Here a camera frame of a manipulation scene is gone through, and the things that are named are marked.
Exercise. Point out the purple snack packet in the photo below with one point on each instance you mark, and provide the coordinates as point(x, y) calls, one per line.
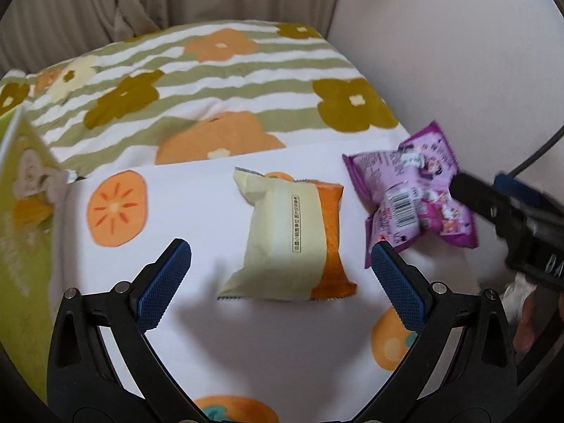
point(405, 220)
point(387, 167)

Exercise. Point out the person's right hand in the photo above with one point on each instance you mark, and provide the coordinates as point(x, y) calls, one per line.
point(524, 326)

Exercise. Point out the white persimmon print cloth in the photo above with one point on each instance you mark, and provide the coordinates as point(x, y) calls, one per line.
point(211, 211)

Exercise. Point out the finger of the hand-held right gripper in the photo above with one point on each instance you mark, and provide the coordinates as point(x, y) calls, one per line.
point(520, 189)
point(478, 198)

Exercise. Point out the beige curtain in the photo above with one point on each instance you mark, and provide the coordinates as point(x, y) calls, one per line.
point(132, 0)

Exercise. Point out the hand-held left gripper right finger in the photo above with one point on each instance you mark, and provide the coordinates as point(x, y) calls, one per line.
point(396, 291)

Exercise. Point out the yellow cardboard box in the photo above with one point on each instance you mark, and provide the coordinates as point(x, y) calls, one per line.
point(22, 229)

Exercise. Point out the green striped floral cloth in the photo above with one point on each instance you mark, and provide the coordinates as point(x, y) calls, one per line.
point(246, 83)

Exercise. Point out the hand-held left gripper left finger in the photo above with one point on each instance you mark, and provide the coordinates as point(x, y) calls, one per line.
point(165, 286)

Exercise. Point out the orange and cream snack packet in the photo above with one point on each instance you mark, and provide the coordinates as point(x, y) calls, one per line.
point(282, 238)

